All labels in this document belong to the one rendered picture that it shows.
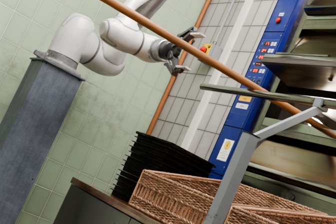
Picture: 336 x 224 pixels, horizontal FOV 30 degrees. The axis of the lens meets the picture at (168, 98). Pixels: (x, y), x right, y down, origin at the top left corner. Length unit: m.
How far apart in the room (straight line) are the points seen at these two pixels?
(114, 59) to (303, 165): 1.03
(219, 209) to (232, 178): 0.10
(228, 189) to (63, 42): 1.26
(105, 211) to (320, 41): 1.20
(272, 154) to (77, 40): 1.01
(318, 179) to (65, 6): 1.61
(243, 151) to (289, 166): 0.74
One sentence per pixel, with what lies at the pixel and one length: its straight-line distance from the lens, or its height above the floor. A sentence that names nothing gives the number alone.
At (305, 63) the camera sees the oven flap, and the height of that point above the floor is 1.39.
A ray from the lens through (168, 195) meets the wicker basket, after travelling 2.32.
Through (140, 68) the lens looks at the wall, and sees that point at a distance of 3.53.
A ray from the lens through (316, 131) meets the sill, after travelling 2.63.
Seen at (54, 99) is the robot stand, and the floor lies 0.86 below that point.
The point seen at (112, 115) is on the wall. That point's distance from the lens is 3.48.
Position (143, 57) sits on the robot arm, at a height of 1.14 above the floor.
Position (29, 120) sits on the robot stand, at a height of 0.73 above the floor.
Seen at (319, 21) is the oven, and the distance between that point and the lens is 2.94.
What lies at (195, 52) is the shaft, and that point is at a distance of 2.28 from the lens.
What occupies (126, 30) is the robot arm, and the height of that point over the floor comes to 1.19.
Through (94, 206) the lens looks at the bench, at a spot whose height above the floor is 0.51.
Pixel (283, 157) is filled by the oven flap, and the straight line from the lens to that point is 2.70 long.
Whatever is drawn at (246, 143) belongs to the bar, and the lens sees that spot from 1.92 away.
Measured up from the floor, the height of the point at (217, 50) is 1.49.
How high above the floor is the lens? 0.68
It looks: 8 degrees up
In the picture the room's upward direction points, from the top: 24 degrees clockwise
